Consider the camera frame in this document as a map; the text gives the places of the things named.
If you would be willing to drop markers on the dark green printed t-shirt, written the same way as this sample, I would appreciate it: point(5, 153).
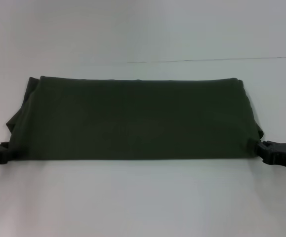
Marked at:
point(133, 118)

